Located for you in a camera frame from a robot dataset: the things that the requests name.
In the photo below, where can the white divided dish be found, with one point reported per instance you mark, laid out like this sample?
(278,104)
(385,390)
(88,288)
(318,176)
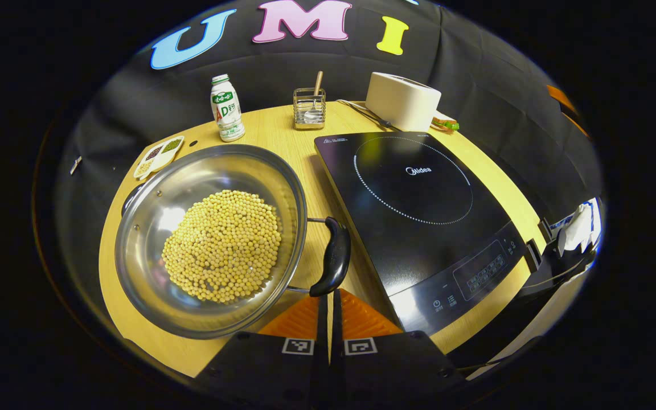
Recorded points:
(159,156)

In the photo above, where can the white drink bottle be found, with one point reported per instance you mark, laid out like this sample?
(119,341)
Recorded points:
(227,114)

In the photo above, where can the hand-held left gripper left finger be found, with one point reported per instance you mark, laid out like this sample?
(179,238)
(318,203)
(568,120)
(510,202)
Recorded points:
(259,364)

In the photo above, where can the stainless steel pot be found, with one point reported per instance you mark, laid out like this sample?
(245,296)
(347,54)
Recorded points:
(151,228)

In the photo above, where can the pile of yellow soybeans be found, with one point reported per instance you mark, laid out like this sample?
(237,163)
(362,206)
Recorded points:
(222,245)

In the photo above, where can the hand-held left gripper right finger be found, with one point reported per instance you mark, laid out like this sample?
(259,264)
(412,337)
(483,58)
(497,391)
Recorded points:
(396,364)

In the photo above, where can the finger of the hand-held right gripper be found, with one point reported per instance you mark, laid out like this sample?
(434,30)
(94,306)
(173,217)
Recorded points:
(568,109)

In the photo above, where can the small metal clip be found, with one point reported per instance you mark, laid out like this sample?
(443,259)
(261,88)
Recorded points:
(76,165)

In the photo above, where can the black backdrop cloth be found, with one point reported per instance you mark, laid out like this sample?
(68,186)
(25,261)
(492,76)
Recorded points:
(282,62)

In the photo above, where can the sandwich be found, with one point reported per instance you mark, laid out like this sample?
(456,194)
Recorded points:
(446,123)

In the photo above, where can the black induction cooktop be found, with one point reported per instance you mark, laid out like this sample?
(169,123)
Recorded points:
(419,228)

